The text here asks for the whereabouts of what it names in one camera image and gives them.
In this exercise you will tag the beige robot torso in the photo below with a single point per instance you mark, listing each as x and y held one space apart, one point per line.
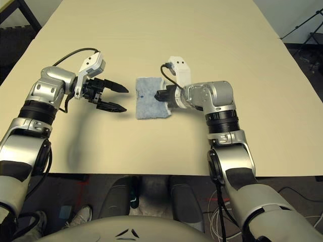
121 229

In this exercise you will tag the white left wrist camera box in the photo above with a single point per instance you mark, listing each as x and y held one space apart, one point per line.
92 63

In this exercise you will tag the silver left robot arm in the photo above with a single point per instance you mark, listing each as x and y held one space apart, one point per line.
27 141

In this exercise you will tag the blue terry rag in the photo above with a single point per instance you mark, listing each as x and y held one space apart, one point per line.
146 106

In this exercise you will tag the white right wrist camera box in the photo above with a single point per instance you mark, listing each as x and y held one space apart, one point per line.
181 69

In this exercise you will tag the gray bystander sneaker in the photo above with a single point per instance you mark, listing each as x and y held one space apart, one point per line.
80 215

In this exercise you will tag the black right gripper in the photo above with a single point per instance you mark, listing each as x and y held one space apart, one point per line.
171 97

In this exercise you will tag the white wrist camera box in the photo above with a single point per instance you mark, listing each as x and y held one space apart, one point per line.
181 69
92 63

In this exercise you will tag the black tripod stand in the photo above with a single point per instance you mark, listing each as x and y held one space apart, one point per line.
313 32

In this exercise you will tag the beige side table black frame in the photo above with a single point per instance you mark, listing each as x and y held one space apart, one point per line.
30 15

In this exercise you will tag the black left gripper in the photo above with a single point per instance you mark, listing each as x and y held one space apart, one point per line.
93 89

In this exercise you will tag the blue paper note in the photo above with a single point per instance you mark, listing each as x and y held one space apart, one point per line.
65 212

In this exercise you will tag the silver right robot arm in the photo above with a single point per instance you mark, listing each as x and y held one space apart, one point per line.
239 161

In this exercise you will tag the black foam floor mat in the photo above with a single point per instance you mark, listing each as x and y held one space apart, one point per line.
15 43

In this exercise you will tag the dark right robot leg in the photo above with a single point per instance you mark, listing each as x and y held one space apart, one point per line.
185 201

